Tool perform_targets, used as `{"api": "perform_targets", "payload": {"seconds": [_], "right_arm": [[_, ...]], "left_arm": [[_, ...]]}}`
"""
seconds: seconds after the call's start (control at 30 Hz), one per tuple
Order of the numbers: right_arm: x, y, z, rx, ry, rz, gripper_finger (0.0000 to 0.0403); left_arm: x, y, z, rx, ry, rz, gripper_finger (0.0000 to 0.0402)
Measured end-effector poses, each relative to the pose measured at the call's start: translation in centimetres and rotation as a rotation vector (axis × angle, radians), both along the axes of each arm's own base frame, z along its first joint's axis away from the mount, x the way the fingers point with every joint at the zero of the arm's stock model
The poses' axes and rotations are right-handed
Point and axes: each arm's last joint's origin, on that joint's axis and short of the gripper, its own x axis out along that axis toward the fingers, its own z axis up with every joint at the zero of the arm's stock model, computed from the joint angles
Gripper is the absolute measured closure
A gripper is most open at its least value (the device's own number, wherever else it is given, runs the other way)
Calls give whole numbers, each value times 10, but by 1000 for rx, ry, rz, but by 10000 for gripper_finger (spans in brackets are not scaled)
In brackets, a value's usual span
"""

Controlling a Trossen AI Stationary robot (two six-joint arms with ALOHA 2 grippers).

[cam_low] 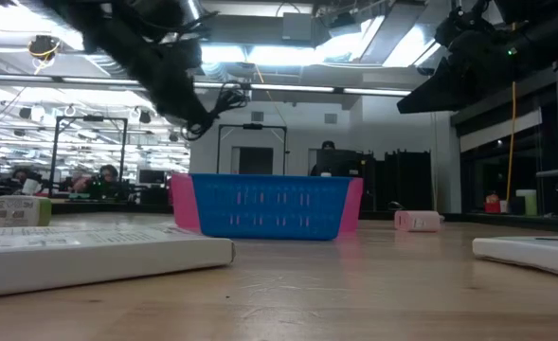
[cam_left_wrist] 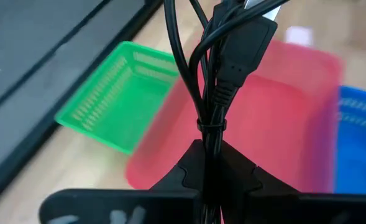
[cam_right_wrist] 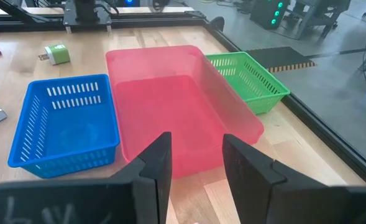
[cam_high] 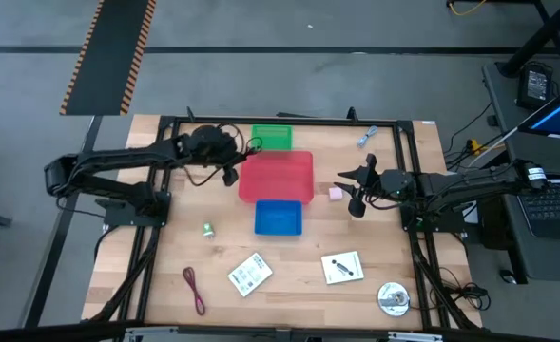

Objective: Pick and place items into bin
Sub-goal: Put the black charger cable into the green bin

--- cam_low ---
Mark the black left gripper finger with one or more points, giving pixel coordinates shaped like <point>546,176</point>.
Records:
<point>191,113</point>

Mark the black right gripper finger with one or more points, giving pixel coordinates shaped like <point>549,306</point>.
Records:
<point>432,92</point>

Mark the pink wall charger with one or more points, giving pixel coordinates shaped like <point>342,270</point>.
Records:
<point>418,221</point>

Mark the white box with text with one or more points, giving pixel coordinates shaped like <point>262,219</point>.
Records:
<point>94,260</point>

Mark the white box with adapter print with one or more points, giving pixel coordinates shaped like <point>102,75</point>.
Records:
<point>534,253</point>

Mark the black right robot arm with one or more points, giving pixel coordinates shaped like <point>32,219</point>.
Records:
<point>553,38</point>

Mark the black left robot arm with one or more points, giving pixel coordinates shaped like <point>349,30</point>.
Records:
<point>98,23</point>

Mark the pink plastic bin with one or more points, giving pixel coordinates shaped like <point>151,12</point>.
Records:
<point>184,203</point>

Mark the blue slotted plastic bin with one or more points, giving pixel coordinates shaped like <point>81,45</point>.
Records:
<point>269,208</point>

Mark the black monitor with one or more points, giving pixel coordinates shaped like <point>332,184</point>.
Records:
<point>151,176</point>
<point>337,163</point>

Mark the black partition panels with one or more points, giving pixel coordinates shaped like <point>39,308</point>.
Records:
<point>401,180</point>

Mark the long ceiling light bar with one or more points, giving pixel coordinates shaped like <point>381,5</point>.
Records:
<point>288,88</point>

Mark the person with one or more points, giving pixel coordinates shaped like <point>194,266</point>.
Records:
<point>21,176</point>
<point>108,175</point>
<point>328,144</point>

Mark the red container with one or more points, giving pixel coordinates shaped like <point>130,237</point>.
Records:
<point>492,206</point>

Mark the small white green box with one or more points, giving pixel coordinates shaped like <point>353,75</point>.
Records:
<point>18,210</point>

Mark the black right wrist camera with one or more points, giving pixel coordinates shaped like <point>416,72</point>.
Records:
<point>456,28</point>

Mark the black background rig frame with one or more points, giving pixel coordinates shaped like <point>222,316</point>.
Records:
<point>55,156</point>
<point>252,126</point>

